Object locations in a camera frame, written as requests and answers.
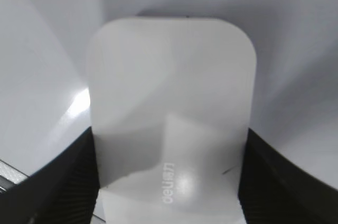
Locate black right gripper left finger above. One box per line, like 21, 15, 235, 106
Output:
1, 128, 100, 223

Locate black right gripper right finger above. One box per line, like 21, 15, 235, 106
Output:
238, 129, 337, 223

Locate white plastic board eraser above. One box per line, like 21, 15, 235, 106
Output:
87, 17, 256, 223

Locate white board with aluminium frame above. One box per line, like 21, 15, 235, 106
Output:
1, 0, 337, 194

